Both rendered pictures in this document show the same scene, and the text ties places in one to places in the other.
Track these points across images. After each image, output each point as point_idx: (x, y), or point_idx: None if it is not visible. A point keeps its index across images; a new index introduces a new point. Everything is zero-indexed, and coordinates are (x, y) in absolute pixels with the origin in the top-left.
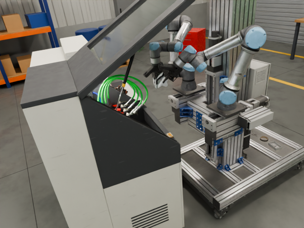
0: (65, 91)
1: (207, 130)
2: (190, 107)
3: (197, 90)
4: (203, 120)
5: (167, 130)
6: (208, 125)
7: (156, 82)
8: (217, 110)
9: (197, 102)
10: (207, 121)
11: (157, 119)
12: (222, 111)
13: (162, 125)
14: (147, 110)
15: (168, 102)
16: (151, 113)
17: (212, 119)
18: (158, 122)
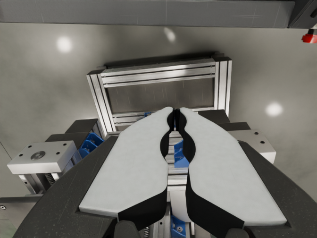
0: None
1: (74, 139)
2: (187, 166)
3: (200, 234)
4: (53, 154)
5: (24, 17)
6: (38, 149)
7: (71, 168)
8: (32, 205)
9: (176, 194)
10: (31, 158)
11: (139, 21)
12: (20, 208)
13: (79, 19)
14: (255, 17)
15: (259, 135)
16: (209, 22)
17: (25, 173)
18: (105, 10)
